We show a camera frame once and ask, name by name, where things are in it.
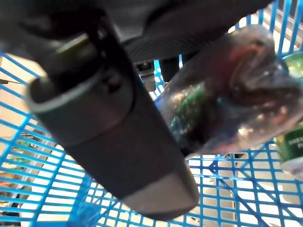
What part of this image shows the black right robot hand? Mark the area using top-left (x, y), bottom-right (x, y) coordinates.
top-left (0, 0), bottom-right (276, 221)

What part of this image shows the blue plastic shopping basket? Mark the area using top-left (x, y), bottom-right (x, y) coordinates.
top-left (0, 0), bottom-right (303, 227)

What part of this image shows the small Pepsi cola bottle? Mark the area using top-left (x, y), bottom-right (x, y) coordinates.
top-left (153, 25), bottom-right (303, 157)

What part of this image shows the green soda can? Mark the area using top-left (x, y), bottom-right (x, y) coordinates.
top-left (274, 53), bottom-right (303, 180)

